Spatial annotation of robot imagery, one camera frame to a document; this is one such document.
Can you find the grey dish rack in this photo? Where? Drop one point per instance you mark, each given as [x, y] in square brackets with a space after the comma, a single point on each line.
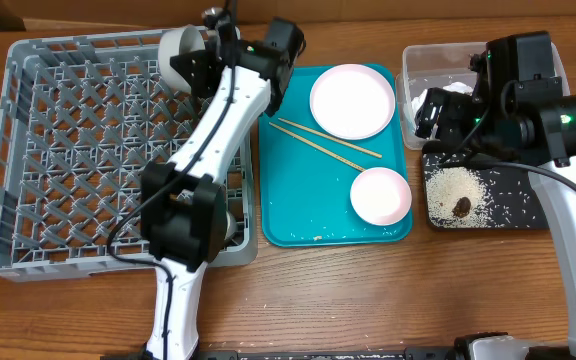
[80, 117]

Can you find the pile of white rice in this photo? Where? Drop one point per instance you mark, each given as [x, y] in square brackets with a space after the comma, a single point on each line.
[450, 192]

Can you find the pink round plate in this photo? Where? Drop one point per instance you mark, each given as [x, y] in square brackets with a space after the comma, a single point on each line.
[352, 101]

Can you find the white napkin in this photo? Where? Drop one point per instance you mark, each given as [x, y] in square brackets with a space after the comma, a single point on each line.
[437, 102]

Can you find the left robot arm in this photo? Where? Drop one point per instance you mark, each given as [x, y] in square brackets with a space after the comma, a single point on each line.
[184, 216]

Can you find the teal serving tray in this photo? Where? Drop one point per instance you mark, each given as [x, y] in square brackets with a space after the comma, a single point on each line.
[305, 193]

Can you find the black tray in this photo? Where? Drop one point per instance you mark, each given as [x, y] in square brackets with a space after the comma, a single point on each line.
[508, 215]

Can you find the wooden chopstick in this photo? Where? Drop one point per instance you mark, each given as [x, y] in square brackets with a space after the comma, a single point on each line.
[331, 138]
[319, 148]

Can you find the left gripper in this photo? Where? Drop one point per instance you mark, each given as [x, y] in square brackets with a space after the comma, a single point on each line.
[204, 82]

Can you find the grey bowl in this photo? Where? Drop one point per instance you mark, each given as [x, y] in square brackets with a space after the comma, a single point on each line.
[175, 42]

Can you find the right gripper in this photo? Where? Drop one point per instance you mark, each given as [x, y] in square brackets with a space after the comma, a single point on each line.
[431, 114]

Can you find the pink bowl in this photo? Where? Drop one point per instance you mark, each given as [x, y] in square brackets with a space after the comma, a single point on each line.
[381, 196]

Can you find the small white cup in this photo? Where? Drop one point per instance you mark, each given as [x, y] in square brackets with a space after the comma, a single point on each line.
[231, 228]

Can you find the brown food scrap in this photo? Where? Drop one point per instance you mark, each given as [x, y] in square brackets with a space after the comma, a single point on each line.
[462, 207]

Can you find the clear plastic bin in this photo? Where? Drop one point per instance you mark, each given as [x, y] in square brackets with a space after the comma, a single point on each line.
[433, 65]

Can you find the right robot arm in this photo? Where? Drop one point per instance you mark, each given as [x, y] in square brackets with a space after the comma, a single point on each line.
[517, 117]

